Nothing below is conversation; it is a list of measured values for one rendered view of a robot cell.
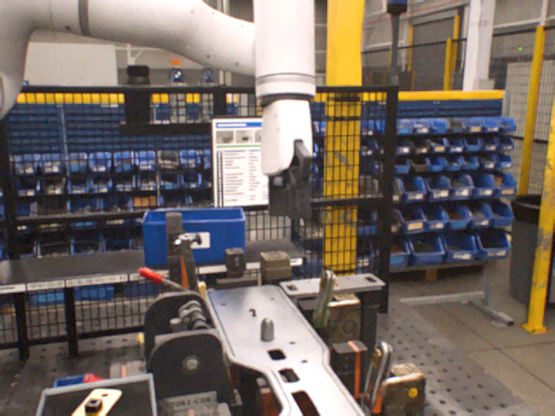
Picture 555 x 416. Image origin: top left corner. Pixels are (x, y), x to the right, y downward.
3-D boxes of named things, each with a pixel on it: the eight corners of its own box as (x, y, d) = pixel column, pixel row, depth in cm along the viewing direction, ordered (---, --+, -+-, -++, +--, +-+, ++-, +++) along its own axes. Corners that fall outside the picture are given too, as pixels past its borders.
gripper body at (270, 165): (251, 100, 82) (252, 176, 82) (270, 87, 72) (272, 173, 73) (298, 102, 84) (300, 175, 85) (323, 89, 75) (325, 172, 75)
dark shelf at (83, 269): (307, 265, 173) (308, 256, 172) (-14, 296, 149) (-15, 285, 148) (287, 245, 193) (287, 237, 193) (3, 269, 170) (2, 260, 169)
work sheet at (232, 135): (277, 205, 189) (277, 114, 182) (212, 210, 183) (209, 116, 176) (276, 204, 191) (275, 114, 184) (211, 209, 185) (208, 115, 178)
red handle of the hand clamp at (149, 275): (203, 298, 129) (142, 269, 124) (198, 306, 129) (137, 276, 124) (200, 292, 133) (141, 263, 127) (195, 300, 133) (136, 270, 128)
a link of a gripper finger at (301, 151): (284, 136, 77) (284, 176, 78) (303, 133, 70) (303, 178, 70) (292, 136, 78) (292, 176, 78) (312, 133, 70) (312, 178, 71)
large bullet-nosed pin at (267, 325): (276, 347, 123) (276, 319, 122) (262, 348, 122) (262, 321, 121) (271, 341, 126) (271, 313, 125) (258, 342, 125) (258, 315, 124)
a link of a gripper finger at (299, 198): (285, 169, 74) (287, 218, 74) (293, 168, 71) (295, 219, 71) (308, 169, 75) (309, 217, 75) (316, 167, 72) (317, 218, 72)
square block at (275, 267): (291, 370, 169) (291, 257, 161) (265, 374, 167) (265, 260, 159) (284, 358, 177) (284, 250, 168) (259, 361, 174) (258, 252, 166)
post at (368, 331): (387, 377, 166) (391, 285, 159) (353, 382, 163) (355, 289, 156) (377, 367, 172) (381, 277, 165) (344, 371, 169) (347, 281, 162)
